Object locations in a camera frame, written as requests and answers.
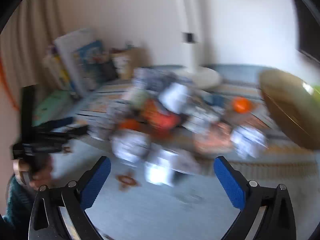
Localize orange snack packet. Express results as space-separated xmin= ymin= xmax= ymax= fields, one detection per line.
xmin=141 ymin=99 xmax=180 ymax=133

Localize cardboard pen holder box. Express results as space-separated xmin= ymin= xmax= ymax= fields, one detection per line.
xmin=111 ymin=47 xmax=148 ymax=80

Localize books leaning on wall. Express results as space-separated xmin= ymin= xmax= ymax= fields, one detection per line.
xmin=54 ymin=29 xmax=97 ymax=97

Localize person's left forearm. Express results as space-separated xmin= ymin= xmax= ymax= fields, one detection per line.
xmin=4 ymin=175 xmax=38 ymax=230

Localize green and pink pouch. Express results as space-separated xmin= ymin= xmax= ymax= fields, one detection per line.
xmin=130 ymin=87 xmax=150 ymax=108

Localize patterned woven table mat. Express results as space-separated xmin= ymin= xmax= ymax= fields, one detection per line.
xmin=32 ymin=64 xmax=320 ymax=240

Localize beige curtain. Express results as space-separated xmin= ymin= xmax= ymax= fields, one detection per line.
xmin=0 ymin=0 xmax=63 ymax=140

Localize dark monitor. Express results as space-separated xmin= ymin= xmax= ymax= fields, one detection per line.
xmin=285 ymin=0 xmax=320 ymax=63

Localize orange tangerine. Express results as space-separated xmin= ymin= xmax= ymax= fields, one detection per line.
xmin=119 ymin=119 xmax=143 ymax=132
xmin=231 ymin=97 xmax=252 ymax=113

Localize golden ribbed bowl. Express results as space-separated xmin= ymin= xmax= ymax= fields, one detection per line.
xmin=259 ymin=69 xmax=320 ymax=150

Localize green notebook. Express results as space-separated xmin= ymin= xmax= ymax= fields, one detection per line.
xmin=32 ymin=90 xmax=72 ymax=125

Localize person's left hand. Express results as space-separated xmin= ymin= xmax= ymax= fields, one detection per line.
xmin=14 ymin=155 xmax=54 ymax=189

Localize orange cord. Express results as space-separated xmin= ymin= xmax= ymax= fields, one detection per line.
xmin=0 ymin=55 xmax=19 ymax=110

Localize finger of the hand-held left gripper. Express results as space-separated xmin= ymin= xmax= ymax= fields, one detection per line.
xmin=35 ymin=126 xmax=88 ymax=143
xmin=32 ymin=117 xmax=74 ymax=133

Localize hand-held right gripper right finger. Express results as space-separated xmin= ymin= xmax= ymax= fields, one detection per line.
xmin=213 ymin=156 xmax=297 ymax=240

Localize blue illustrated book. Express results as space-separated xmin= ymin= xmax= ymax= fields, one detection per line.
xmin=74 ymin=40 xmax=110 ymax=90

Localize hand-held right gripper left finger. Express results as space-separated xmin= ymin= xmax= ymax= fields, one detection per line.
xmin=28 ymin=156 xmax=112 ymax=240

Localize yellow-spined books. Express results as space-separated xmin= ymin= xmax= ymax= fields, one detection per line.
xmin=42 ymin=47 xmax=73 ymax=92

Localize white paper ball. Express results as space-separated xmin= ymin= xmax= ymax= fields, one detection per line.
xmin=144 ymin=150 xmax=180 ymax=187
xmin=111 ymin=131 xmax=152 ymax=163
xmin=159 ymin=82 xmax=190 ymax=110
xmin=230 ymin=126 xmax=267 ymax=159

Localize green tissue pack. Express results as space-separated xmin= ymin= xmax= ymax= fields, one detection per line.
xmin=304 ymin=81 xmax=320 ymax=98

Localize white desk lamp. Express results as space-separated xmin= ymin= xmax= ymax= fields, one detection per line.
xmin=171 ymin=0 xmax=223 ymax=88

